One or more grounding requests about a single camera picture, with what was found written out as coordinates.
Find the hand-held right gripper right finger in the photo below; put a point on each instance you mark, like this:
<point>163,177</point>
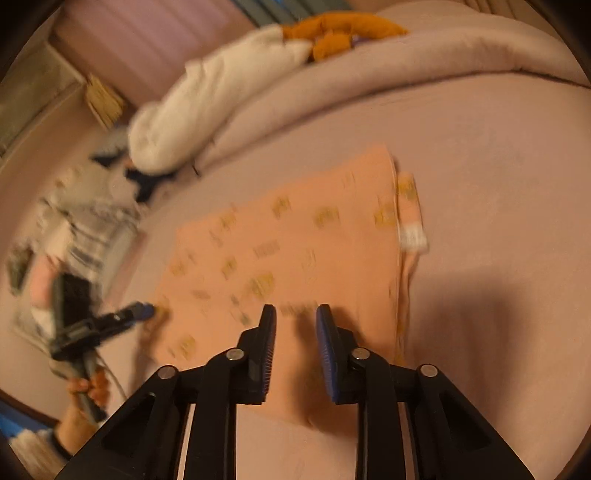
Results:
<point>325,350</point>

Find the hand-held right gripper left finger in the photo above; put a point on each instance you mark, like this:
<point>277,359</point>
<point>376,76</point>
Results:
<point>271,350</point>

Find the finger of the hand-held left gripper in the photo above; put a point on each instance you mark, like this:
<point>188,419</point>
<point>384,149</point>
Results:
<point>124,318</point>

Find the orange cartoon print shirt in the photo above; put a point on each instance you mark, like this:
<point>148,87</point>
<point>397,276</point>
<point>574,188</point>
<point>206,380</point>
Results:
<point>286,249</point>

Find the person's left forearm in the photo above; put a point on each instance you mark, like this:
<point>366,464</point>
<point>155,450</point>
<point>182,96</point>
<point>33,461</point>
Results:
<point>69,431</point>

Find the person's left hand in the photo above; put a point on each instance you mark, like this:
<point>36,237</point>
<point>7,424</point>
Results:
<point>98,386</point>

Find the pink garment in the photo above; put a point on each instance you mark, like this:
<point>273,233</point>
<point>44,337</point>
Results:
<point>39,281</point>

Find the grey folded cloth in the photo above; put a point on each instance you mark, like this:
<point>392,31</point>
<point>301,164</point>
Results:
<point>122,251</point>

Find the dark navy garment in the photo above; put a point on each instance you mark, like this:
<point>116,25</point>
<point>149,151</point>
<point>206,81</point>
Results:
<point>147,184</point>

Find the bed with pink sheet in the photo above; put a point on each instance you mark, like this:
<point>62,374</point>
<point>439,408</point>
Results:
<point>485,207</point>

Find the yellow fringed hanging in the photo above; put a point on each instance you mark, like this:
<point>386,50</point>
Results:
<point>104,101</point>

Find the white plush goose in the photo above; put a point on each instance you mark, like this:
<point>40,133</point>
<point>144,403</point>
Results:
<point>207,101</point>

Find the pale pink quilt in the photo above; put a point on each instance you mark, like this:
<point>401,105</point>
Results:
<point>415,60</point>

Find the teal curtain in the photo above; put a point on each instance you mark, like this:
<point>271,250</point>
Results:
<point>268,7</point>

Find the white wall shelf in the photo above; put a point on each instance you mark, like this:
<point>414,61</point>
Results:
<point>37,101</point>

